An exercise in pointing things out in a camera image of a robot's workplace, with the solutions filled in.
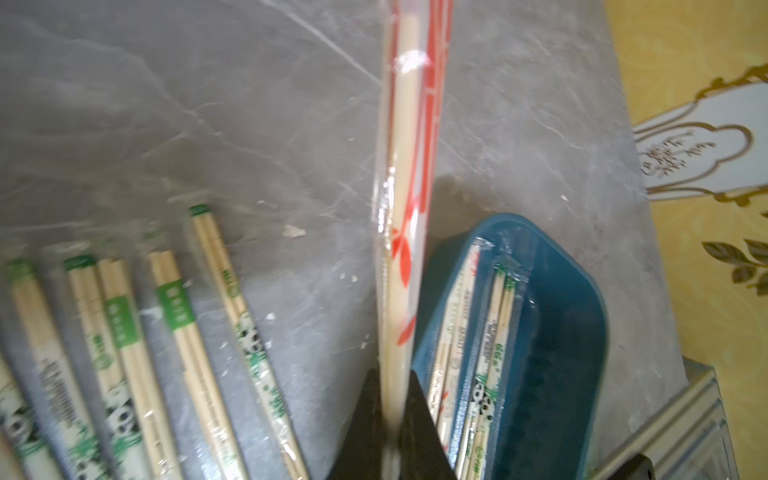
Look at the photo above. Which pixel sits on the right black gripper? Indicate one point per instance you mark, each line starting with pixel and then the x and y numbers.
pixel 638 467

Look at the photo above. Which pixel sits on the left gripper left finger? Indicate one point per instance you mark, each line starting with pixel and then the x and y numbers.
pixel 360 455

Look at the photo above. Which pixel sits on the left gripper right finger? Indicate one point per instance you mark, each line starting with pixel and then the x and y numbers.
pixel 422 454

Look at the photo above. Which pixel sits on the teal plastic storage box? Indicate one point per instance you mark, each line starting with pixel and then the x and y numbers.
pixel 554 357

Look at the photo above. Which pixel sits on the green text chopsticks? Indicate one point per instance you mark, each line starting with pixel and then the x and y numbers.
pixel 444 379

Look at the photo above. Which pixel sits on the green top panda chopsticks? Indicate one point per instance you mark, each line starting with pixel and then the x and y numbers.
pixel 199 376

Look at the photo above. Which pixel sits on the green tip chopsticks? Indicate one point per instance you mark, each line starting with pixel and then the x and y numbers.
pixel 135 415

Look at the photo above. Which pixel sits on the red leaf chopsticks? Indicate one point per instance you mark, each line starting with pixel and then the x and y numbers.
pixel 415 52

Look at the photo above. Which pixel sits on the green label chopsticks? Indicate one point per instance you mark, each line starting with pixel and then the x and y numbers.
pixel 20 426

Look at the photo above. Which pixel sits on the bamboo print chopsticks in box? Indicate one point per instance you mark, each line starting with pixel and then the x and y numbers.
pixel 487 375

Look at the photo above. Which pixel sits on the aluminium front rail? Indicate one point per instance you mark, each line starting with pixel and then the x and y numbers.
pixel 688 439

